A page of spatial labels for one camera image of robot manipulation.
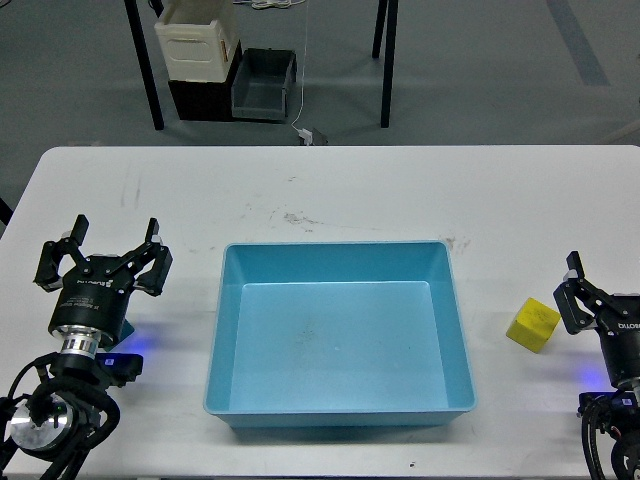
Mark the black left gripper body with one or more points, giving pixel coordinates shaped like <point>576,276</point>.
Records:
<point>90,301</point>

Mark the grey storage bin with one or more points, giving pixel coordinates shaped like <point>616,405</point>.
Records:
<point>262,85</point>

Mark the light blue plastic box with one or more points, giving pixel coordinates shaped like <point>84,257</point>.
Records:
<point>338,334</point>

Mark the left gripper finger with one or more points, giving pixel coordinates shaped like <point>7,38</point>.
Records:
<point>144,268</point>
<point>47,274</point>

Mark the right black table leg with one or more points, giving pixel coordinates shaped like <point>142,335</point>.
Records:
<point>384,40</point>

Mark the dark brown box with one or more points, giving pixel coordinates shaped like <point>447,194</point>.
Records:
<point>206,101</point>

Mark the left black table leg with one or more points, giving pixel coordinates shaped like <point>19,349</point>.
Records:
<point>140,46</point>

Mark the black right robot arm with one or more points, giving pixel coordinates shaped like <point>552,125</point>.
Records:
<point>616,414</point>

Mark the green block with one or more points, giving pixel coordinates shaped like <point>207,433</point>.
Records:
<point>127,330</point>

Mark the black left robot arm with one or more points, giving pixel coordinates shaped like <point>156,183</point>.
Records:
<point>58,408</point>

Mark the yellow block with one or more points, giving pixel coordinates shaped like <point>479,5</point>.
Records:
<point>533,325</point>

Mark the cream plastic container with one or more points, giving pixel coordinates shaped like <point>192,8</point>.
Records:
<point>198,39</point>

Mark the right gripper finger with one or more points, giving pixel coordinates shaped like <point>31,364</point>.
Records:
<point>582,305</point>

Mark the white power adapter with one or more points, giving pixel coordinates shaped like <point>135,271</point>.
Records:
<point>305,136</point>

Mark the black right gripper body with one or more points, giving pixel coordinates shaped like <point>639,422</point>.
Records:
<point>618,330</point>

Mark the black table leg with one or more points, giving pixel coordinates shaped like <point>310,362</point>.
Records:
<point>384,40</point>
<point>140,46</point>

